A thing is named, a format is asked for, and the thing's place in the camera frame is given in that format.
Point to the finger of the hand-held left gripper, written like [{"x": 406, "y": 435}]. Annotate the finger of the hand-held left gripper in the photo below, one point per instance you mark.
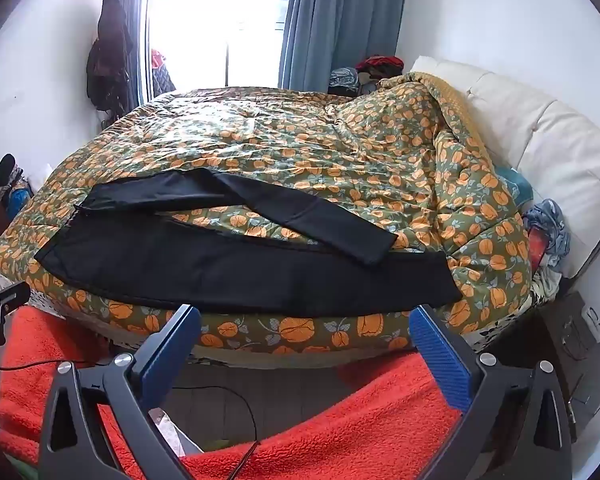
[{"x": 5, "y": 299}]

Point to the black bag by window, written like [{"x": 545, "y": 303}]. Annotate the black bag by window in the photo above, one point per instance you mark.
[{"x": 109, "y": 60}]

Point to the dark wooden nightstand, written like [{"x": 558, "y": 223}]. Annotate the dark wooden nightstand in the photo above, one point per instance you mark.
[{"x": 555, "y": 360}]

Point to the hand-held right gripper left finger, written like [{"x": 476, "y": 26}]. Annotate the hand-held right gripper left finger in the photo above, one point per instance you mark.
[{"x": 172, "y": 347}]

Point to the white padded headboard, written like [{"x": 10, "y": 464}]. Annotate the white padded headboard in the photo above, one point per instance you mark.
[{"x": 540, "y": 140}]

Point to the grey patterned cloth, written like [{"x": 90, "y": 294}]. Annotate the grey patterned cloth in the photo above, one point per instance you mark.
[{"x": 344, "y": 81}]

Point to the glass sliding door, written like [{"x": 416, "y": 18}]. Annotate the glass sliding door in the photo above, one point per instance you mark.
[{"x": 215, "y": 25}]

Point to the blue curtain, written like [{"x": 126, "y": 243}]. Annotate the blue curtain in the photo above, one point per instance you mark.
[
  {"x": 130, "y": 30},
  {"x": 340, "y": 20}
]

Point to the white patterned cloth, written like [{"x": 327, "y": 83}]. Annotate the white patterned cloth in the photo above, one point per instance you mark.
[{"x": 169, "y": 430}]

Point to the dark quilted jacket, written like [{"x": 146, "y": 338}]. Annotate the dark quilted jacket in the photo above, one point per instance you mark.
[{"x": 161, "y": 77}]

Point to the floral orange tulip quilt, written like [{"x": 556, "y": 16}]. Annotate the floral orange tulip quilt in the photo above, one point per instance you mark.
[{"x": 330, "y": 155}]

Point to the red garment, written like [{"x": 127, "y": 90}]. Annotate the red garment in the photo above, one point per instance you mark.
[{"x": 380, "y": 63}]

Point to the pile of dark clothes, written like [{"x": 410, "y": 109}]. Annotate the pile of dark clothes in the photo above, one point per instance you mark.
[{"x": 5, "y": 175}]

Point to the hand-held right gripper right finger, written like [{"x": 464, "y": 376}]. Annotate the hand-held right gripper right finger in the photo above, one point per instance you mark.
[{"x": 440, "y": 360}]

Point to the teal pillow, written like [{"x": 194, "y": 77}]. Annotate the teal pillow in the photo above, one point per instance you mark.
[{"x": 516, "y": 185}]

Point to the black pants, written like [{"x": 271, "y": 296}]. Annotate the black pants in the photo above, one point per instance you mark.
[{"x": 230, "y": 265}]

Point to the blue grey crumpled cloth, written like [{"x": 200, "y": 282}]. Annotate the blue grey crumpled cloth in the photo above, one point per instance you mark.
[{"x": 550, "y": 225}]

